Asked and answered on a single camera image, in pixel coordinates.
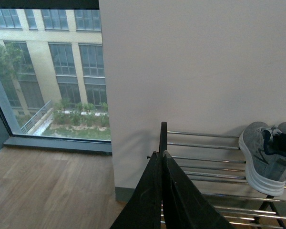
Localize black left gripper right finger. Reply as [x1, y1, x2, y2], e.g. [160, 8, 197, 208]
[162, 151, 234, 229]

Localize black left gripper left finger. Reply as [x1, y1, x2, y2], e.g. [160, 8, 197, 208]
[111, 152, 162, 229]

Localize black metal shoe rack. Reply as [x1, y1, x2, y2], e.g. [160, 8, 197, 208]
[159, 122, 286, 229]

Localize dark window frame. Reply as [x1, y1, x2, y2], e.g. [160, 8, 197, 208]
[0, 0, 112, 155]

